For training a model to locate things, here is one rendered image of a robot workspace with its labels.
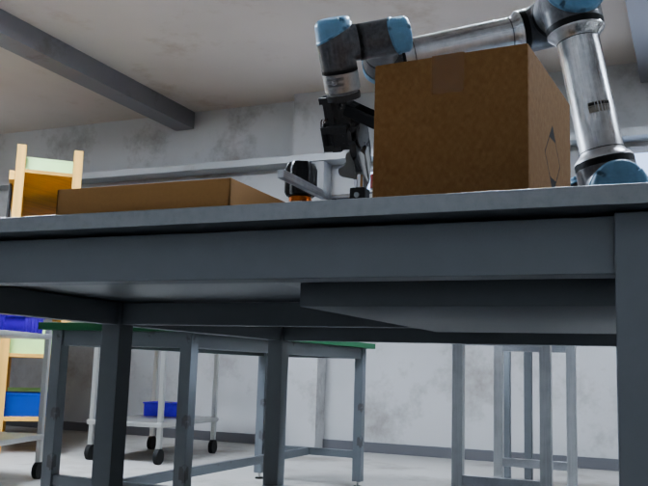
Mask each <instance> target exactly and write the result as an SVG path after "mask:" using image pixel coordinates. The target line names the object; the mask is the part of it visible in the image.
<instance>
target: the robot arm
mask: <svg viewBox="0 0 648 486"><path fill-rule="evenodd" d="M602 2H603V0H536V1H535V3H533V4H532V5H531V6H529V7H527V8H525V9H522V10H518V11H514V12H513V13H512V14H511V15H510V16H509V17H505V18H500V19H496V20H491V21H486V22H481V23H476V24H473V25H468V26H463V27H458V28H453V29H449V30H444V31H440V32H435V33H431V34H426V35H421V36H416V37H413V35H412V29H411V25H410V22H409V20H408V18H407V17H406V16H404V15H402V16H395V17H391V16H389V17H388V18H383V19H377V20H372V21H368V22H362V23H357V24H355V23H354V24H352V23H351V21H350V18H349V16H347V15H341V16H334V17H329V18H324V19H320V20H318V21H317V22H316V23H315V25H314V31H315V38H316V46H317V50H318V56H319V61H320V66H321V72H322V78H323V84H324V90H325V94H326V95H323V96H322V97H321V98H318V101H319V105H322V106H323V112H324V118H325V121H324V122H325V123H324V122H323V126H322V121H323V120H321V124H320V125H321V128H320V131H321V137H322V143H323V148H324V151H327V152H328V151H332V152H342V151H344V150H346V149H349V150H350V151H348V152H346V154H345V159H346V162H345V163H344V165H342V166H341V167H339V168H338V173H339V175H340V176H343V177H348V178H353V179H357V175H364V187H365V188H367V186H368V183H369V181H370V170H371V164H370V163H371V146H370V140H369V132H368V127H370V128H372V129H374V110H373V109H370V108H368V107H366V106H364V105H362V104H361V103H358V102H356V101H354V99H357V98H360V97H361V92H360V90H359V88H360V87H361V85H360V78H359V73H358V67H357V61H362V66H363V73H364V76H365V78H366V79H367V80H368V81H369V82H371V83H373V84H375V67H376V66H381V65H388V64H394V63H401V62H408V61H414V60H420V59H427V58H432V56H438V55H444V54H450V53H456V52H463V51H464V52H472V51H477V50H484V49H491V48H497V47H504V46H509V45H516V44H523V43H528V45H529V46H530V48H531V49H532V51H533V52H535V51H540V50H544V49H549V48H552V47H557V52H558V56H559V61H560V65H561V70H562V74H563V79H564V84H565V89H566V93H567V97H568V102H569V105H570V111H571V116H572V121H573V125H574V129H575V134H576V139H577V143H578V148H579V153H580V158H579V160H578V161H577V163H576V164H575V166H574V168H575V173H576V176H573V177H571V186H587V185H605V184H622V183H640V182H648V175H647V174H646V173H645V172H644V170H643V169H642V168H640V167H639V166H638V165H637V164H636V161H635V154H634V153H633V152H632V151H631V150H629V149H627V148H625V147H624V143H623V139H622V134H621V130H620V125H619V121H618V117H617V113H616V108H615V104H614V99H613V95H612V90H611V86H610V82H609V78H608V70H607V65H606V61H605V56H604V52H603V47H602V44H601V39H600V35H601V33H602V32H603V30H604V29H605V27H606V24H605V20H604V15H603V10H602V6H601V3H602ZM326 126H328V127H326Z"/></svg>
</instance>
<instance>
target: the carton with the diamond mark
mask: <svg viewBox="0 0 648 486"><path fill-rule="evenodd" d="M570 186H571V166H570V105H569V103H568V101H567V100H566V98H565V97H564V95H563V94H562V92H561V91H560V90H559V88H558V87H557V85H556V84H555V82H554V81H553V80H552V78H551V77H550V75H549V74H548V73H547V71H546V70H545V68H544V67H543V65H542V64H541V62H540V61H539V59H538V58H537V56H536V55H535V54H534V52H533V51H532V49H531V48H530V46H529V45H528V43H523V44H516V45H509V46H504V47H497V48H491V49H484V50H477V51H472V52H464V51H463V52H456V53H450V54H444V55H438V56H432V58H427V59H420V60H414V61H408V62H401V63H394V64H388V65H381V66H376V67H375V100H374V142H373V184H372V198H377V197H394V196H412V195H429V194H447V193H465V192H482V191H499V190H517V189H534V188H553V187H570Z"/></svg>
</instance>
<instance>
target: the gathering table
mask: <svg viewBox="0 0 648 486"><path fill-rule="evenodd" d="M524 431H525V459H533V433H532V352H524ZM504 457H506V458H511V352H508V351H504ZM504 477H506V478H511V467H504ZM525 479H530V480H533V469H530V468H525Z"/></svg>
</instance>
